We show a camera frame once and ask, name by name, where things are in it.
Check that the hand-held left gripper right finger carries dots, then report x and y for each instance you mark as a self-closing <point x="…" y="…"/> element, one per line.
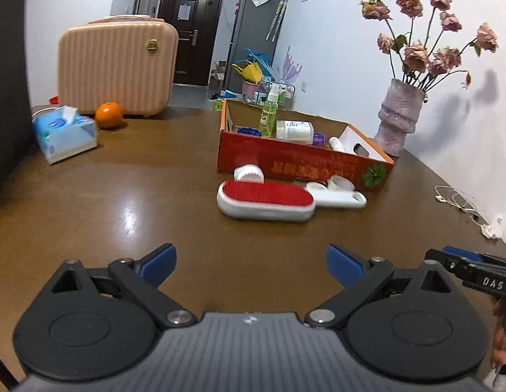
<point x="343" y="264"/>

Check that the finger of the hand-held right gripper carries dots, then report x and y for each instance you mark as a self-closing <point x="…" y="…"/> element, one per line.
<point x="443" y="259"/>
<point x="461" y="252"/>

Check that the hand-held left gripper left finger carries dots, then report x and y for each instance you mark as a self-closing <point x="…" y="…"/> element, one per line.
<point x="158" y="263"/>

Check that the red cardboard box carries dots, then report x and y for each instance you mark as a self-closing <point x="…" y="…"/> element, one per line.
<point x="285" y="163"/>

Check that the purple lidded jar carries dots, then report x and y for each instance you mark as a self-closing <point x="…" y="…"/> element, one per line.
<point x="319" y="139"/>

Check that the clear cotton swab container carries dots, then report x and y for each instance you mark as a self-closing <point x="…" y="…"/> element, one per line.
<point x="294" y="131"/>

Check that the blue scalloped lid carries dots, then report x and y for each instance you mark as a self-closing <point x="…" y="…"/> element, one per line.
<point x="249" y="132"/>

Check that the green spray bottle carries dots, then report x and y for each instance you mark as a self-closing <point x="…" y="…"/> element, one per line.
<point x="269" y="118"/>

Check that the person's right hand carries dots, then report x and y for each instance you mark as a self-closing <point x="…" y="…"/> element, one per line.
<point x="500" y="335"/>

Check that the white tape roll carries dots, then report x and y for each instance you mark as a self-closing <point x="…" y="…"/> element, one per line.
<point x="342" y="183"/>

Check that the red lint brush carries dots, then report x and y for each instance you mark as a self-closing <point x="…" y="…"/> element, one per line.
<point x="265" y="194"/>

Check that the white round cap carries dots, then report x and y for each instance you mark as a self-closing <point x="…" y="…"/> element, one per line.
<point x="249" y="173"/>

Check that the white box with oval hole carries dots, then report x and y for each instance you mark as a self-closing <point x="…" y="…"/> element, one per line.
<point x="351" y="137"/>

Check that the pink ceramic vase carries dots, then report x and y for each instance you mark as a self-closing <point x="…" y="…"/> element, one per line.
<point x="398" y="118"/>

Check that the blue tissue box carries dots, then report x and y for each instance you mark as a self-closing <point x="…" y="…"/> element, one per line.
<point x="65" y="139"/>

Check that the orange fruit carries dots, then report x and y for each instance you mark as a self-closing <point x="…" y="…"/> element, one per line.
<point x="109" y="115"/>

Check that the small storage rack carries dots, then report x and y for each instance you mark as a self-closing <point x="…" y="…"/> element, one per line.
<point x="289" y="96"/>

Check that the pink bucket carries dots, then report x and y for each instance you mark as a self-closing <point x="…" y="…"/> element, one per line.
<point x="251" y="89"/>

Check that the cardboard carton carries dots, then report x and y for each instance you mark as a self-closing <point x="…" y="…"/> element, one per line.
<point x="219" y="73"/>

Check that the bunch of dried roses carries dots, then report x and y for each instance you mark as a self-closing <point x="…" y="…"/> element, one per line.
<point x="418" y="55"/>

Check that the pink ribbed suitcase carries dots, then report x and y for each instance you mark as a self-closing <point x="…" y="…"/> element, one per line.
<point x="114" y="65"/>

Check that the yellow bag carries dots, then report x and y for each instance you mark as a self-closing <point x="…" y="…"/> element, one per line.
<point x="249" y="72"/>

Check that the dark brown entrance door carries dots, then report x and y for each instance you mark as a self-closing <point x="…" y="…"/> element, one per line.
<point x="191" y="49"/>

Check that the blue folded item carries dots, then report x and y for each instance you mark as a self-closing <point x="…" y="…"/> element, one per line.
<point x="257" y="56"/>

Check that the grey refrigerator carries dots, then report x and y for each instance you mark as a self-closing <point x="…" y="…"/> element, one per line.
<point x="249" y="28"/>

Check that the white door notice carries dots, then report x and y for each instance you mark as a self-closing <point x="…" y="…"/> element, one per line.
<point x="184" y="12"/>

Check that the hanging white umbrella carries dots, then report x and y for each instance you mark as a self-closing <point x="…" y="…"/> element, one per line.
<point x="277" y="16"/>

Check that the purple wall decal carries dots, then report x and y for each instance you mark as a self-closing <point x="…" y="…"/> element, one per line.
<point x="292" y="65"/>

